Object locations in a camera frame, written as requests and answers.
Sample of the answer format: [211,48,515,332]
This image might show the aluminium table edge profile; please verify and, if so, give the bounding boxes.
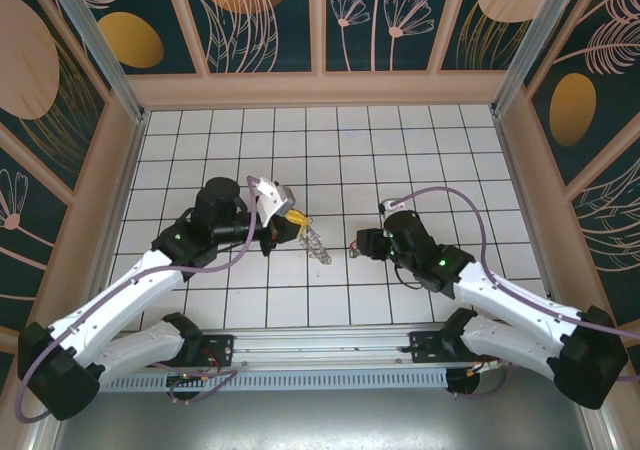
[24,112,151,450]
[492,112,619,450]

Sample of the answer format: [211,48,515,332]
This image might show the grey sheet metal panel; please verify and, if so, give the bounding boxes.
[52,382,599,450]

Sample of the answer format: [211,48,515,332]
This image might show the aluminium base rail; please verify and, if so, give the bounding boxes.
[199,330,449,370]

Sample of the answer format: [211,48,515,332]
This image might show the thin red black wires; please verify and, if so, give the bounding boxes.
[464,358,502,375]
[197,352,234,377]

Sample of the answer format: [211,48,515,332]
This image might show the grey slotted cable duct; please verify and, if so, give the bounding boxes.
[98,368,450,395]

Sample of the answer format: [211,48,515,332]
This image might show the aluminium corner post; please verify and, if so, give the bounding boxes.
[491,0,571,117]
[42,0,151,122]

